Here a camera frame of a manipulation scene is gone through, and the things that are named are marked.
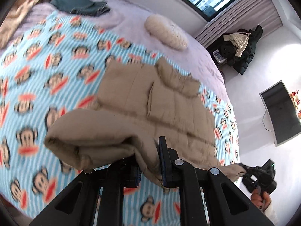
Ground flat screen monitor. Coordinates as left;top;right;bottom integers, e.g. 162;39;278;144
260;81;300;146

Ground blue monkey print blanket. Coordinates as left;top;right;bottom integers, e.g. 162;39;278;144
1;12;240;218

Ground tan puffer jacket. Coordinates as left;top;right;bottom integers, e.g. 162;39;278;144
44;58;246;186

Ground beige round pleated pillow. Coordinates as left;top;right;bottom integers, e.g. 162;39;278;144
144;14;188;50

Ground monitor cable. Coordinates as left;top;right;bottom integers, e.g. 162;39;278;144
262;110;274;132

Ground cream quilted jacket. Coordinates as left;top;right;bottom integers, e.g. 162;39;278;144
223;33;249;58

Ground grey curtain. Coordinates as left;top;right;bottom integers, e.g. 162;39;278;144
195;0;283;48

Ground tan striped cloth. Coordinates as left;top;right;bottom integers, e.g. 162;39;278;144
1;0;40;49

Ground dark teal jeans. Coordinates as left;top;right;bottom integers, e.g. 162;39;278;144
50;0;111;17

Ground lilac bed cover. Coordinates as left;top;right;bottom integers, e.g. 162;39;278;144
14;0;227;95

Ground person's right hand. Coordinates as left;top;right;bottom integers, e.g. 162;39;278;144
251;189;271;211

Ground dark coats pile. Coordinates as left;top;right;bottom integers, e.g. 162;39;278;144
207;25;263;75

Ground red flower decoration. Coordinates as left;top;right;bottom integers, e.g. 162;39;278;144
289;90;301;119

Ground small box with label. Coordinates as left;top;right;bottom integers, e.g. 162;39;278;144
213;50;227;64

